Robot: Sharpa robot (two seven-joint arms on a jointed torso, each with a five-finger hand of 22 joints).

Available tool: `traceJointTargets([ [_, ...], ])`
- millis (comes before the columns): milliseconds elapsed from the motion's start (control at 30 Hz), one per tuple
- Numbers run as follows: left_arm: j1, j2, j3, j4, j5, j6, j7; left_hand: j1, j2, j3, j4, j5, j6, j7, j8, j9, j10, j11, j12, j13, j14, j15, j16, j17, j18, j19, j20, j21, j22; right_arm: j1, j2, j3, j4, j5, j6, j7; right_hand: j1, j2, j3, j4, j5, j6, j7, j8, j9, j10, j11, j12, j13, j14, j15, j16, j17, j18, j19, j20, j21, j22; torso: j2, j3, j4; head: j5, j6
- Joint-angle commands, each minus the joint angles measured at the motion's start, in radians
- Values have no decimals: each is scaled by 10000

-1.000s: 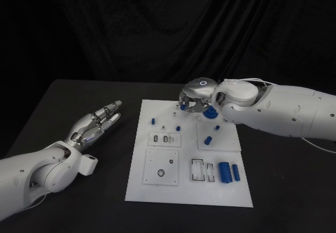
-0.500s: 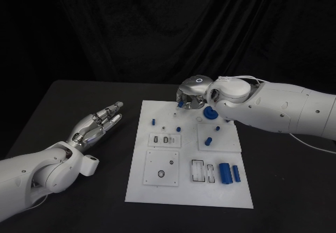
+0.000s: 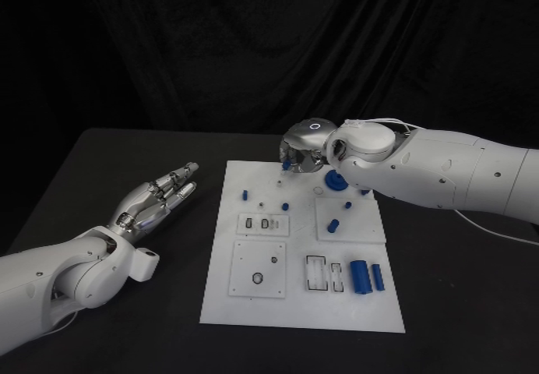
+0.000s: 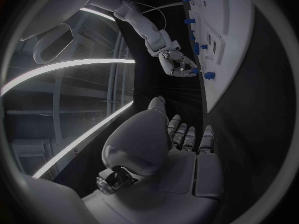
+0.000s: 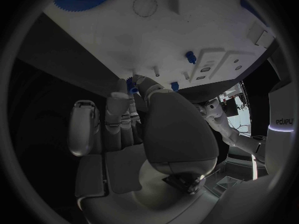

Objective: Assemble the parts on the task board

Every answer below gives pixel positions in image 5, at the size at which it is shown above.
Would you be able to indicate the blue plug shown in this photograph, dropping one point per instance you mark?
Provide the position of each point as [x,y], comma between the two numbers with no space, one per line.
[174,86]

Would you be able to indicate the small blue gear peg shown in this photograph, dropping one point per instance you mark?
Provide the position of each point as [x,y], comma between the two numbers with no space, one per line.
[131,89]

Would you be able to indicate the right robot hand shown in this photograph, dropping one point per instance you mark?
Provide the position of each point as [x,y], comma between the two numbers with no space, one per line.
[177,127]

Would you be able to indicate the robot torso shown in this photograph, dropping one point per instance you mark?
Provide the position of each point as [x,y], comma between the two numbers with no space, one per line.
[280,149]

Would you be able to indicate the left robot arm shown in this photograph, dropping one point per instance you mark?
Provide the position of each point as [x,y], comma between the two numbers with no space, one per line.
[231,134]

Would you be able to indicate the white task board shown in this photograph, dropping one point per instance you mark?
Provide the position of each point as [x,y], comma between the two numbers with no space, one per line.
[149,41]

